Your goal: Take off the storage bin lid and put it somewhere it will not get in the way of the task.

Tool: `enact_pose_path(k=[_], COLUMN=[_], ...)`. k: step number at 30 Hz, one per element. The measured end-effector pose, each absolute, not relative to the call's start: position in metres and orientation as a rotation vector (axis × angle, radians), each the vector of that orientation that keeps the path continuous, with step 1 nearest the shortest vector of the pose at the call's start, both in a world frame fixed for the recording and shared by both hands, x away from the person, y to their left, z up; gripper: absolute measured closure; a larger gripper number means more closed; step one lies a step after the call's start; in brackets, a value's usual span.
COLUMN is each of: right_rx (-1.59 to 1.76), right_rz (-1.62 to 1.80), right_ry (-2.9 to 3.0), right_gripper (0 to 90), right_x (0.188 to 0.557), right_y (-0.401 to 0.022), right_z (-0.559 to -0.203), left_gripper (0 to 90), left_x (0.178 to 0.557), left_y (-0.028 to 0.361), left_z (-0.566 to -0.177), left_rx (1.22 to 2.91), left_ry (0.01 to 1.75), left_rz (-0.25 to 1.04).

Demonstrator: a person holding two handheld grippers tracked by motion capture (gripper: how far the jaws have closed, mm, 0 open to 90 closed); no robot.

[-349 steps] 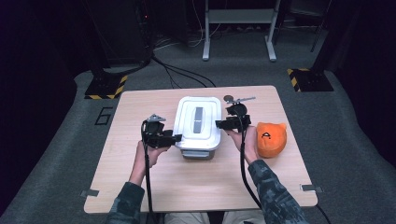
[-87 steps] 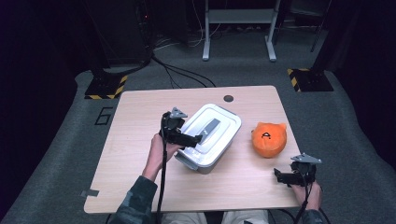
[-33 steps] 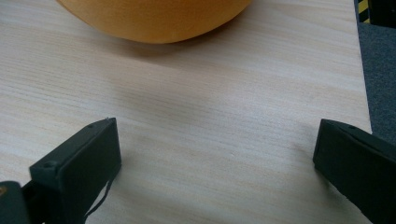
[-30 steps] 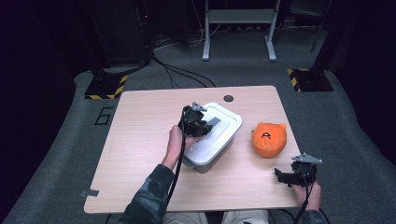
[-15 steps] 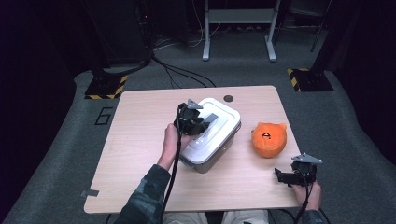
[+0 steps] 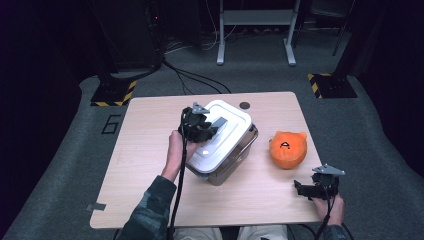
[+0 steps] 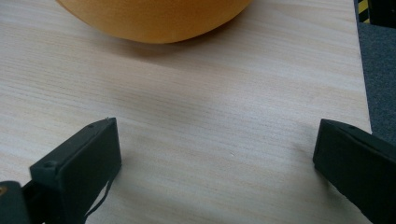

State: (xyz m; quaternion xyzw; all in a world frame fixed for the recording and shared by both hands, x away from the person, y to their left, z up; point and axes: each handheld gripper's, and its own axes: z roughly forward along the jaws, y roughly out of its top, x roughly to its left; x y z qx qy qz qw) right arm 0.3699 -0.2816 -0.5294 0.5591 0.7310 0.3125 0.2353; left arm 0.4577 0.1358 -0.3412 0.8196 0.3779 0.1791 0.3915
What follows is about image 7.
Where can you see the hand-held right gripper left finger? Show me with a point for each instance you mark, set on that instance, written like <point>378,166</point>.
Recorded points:
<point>77,168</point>

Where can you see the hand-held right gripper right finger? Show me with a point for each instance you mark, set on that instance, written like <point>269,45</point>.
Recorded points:
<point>358,165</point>

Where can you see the orange round object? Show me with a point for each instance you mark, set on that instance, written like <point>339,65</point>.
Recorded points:
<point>155,18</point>

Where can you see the yellow black striped tape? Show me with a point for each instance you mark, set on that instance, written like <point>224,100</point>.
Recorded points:
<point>363,9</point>

